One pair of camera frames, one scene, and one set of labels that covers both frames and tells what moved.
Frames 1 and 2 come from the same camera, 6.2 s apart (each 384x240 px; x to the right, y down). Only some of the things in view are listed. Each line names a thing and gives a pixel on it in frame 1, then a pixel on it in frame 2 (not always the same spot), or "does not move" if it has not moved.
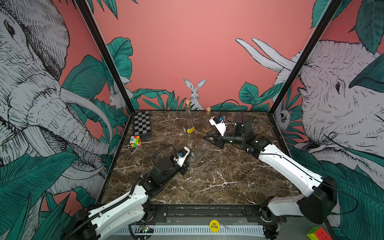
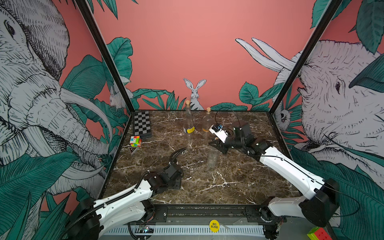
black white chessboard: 141,121 does not move
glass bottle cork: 200,152 to 213,154
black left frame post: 106,53 does not move
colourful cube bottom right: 318,233 does not move
